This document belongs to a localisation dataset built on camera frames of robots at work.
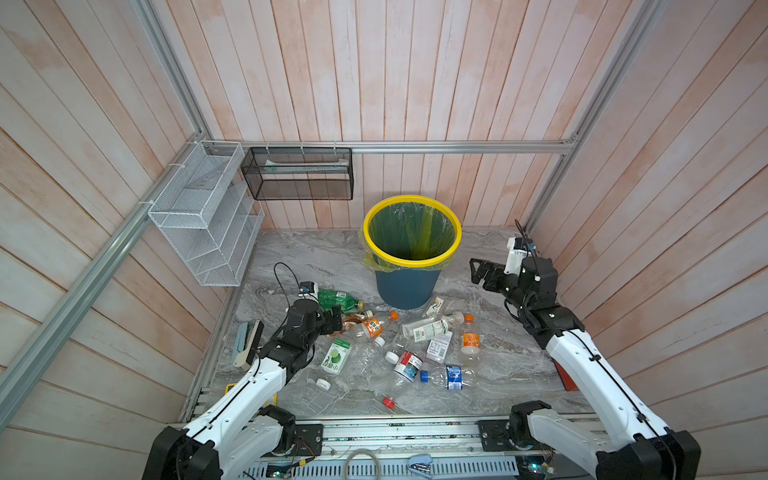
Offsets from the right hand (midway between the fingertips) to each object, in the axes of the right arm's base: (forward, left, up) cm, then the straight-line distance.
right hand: (484, 263), depth 78 cm
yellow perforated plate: (-29, +56, -23) cm, 67 cm away
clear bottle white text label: (-15, +11, -21) cm, 28 cm away
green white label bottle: (-19, +40, -20) cm, 49 cm away
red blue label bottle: (-22, +20, -18) cm, 35 cm away
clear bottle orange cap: (-12, +1, -20) cm, 23 cm away
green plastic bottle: (+1, +44, -21) cm, 49 cm away
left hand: (-9, +43, -13) cm, 46 cm away
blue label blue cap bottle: (-24, +8, -21) cm, 32 cm away
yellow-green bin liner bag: (+18, +18, -7) cm, 27 cm away
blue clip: (-43, +17, -24) cm, 52 cm away
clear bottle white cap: (-22, +34, -25) cm, 48 cm away
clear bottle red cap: (-29, +34, -24) cm, 51 cm away
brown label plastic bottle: (-7, +37, -20) cm, 42 cm away
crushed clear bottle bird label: (-4, +11, -19) cm, 22 cm away
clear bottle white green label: (-13, +15, -13) cm, 24 cm away
